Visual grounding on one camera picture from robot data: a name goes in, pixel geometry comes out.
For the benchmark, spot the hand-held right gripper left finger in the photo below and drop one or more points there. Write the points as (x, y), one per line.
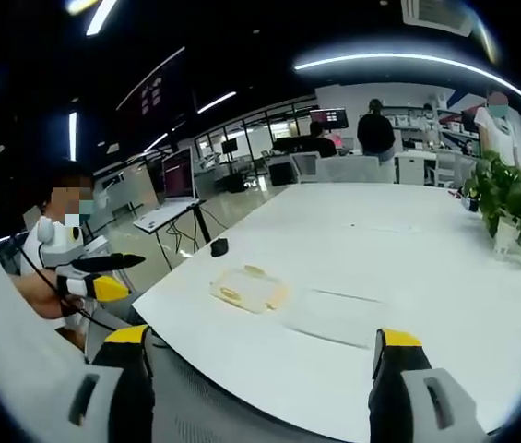
(124, 397)

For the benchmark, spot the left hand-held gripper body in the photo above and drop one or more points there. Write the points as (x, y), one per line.
(59, 247)

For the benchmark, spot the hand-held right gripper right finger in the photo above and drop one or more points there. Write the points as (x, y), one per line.
(398, 401)

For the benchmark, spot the clear plastic food container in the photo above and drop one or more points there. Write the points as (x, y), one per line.
(248, 288)

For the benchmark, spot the person's body in white shirt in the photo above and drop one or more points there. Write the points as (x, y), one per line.
(31, 242)

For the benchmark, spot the white standing desk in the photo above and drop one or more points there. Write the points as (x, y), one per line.
(168, 213)

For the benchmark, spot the straight ceiling light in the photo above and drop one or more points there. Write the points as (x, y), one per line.
(217, 102)
(73, 136)
(100, 16)

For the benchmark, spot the small black object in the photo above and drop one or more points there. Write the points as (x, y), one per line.
(219, 248)

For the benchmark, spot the laptop with purple screen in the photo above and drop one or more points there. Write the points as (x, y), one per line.
(178, 173)

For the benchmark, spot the green potted plant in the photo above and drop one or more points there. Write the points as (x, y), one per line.
(504, 194)

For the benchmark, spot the white cabinet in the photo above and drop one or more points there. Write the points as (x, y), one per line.
(414, 168)

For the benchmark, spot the long curved ceiling light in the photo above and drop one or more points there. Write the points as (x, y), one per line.
(403, 57)

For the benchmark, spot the ceiling air vent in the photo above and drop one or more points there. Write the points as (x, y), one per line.
(437, 16)

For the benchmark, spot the wall monitor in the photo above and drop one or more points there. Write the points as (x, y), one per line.
(329, 117)

